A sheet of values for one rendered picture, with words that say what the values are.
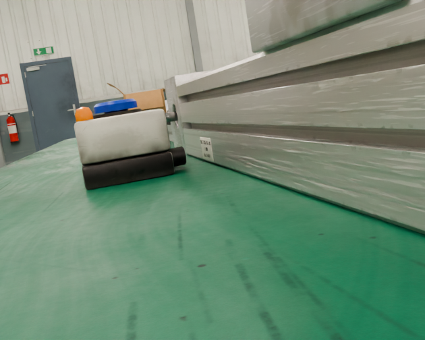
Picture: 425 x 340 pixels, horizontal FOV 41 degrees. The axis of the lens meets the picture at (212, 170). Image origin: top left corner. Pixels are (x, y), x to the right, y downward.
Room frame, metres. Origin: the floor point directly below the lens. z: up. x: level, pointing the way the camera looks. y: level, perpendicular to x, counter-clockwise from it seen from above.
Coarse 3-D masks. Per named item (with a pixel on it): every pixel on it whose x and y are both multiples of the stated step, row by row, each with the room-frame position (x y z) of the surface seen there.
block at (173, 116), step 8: (200, 72) 0.67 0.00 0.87; (168, 80) 0.71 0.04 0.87; (176, 80) 0.66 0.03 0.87; (184, 80) 0.67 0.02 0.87; (168, 88) 0.72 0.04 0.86; (168, 96) 0.73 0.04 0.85; (176, 96) 0.67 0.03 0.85; (184, 96) 0.67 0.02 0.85; (168, 104) 0.74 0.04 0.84; (176, 104) 0.68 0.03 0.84; (176, 112) 0.70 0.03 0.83; (168, 120) 0.70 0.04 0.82; (176, 120) 0.70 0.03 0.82; (176, 128) 0.71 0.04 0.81; (184, 128) 0.66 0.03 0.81; (176, 136) 0.72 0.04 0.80; (176, 144) 0.73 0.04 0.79; (184, 144) 0.67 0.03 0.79
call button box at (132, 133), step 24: (96, 120) 0.49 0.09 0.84; (120, 120) 0.49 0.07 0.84; (144, 120) 0.50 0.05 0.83; (96, 144) 0.49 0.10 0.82; (120, 144) 0.49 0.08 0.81; (144, 144) 0.49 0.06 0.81; (168, 144) 0.50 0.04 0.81; (96, 168) 0.49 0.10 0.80; (120, 168) 0.49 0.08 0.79; (144, 168) 0.49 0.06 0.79; (168, 168) 0.50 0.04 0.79
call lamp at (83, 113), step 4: (80, 108) 0.49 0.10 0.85; (84, 108) 0.49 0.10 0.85; (88, 108) 0.49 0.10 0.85; (76, 112) 0.49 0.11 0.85; (80, 112) 0.49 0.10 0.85; (84, 112) 0.49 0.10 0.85; (88, 112) 0.49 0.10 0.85; (76, 116) 0.49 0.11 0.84; (80, 116) 0.49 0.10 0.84; (84, 116) 0.49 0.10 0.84; (88, 116) 0.49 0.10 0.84; (92, 116) 0.49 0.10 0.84; (76, 120) 0.49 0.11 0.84; (80, 120) 0.49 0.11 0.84; (84, 120) 0.49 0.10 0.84
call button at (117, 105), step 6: (108, 102) 0.51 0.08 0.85; (114, 102) 0.51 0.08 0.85; (120, 102) 0.51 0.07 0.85; (126, 102) 0.51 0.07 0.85; (132, 102) 0.52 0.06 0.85; (96, 108) 0.52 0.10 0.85; (102, 108) 0.51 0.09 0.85; (108, 108) 0.51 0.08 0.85; (114, 108) 0.51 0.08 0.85; (120, 108) 0.51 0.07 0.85; (126, 108) 0.51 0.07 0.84
